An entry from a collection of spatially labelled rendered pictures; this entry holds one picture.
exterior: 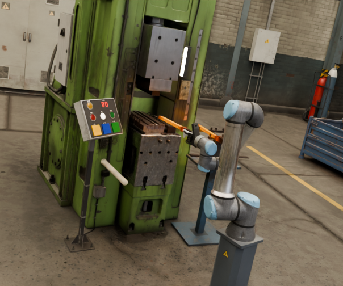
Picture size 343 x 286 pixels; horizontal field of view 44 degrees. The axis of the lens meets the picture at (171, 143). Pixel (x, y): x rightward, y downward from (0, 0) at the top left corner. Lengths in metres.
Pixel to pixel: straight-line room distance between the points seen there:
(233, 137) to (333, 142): 4.52
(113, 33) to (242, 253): 1.85
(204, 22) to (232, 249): 1.92
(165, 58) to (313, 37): 8.30
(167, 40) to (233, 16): 6.91
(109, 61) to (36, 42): 5.22
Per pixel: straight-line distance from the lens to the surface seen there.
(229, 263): 2.83
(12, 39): 8.54
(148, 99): 4.00
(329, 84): 10.41
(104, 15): 3.73
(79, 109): 3.07
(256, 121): 2.60
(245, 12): 10.40
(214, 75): 10.25
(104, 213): 3.83
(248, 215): 2.71
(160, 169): 3.64
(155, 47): 3.39
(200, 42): 3.77
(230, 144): 2.54
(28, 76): 8.63
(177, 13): 3.62
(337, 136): 6.89
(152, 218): 3.83
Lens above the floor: 1.84
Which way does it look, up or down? 16 degrees down
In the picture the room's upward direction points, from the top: 10 degrees clockwise
